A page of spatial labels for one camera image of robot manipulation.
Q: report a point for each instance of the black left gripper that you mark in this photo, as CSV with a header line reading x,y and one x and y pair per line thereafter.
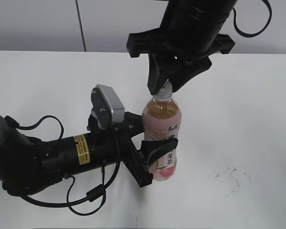
x,y
115,144

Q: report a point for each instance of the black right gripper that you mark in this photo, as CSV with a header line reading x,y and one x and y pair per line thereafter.
x,y
175,60

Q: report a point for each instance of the white bottle cap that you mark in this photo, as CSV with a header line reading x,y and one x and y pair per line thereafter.
x,y
165,93

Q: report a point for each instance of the pink peach oolong tea bottle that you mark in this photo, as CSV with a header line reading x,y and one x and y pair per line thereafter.
x,y
162,119

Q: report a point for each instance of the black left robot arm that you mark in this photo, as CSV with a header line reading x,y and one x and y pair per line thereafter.
x,y
29,165

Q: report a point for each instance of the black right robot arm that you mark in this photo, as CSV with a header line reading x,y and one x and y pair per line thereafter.
x,y
194,19

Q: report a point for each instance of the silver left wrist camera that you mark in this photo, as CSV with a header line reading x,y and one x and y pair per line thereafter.
x,y
107,107

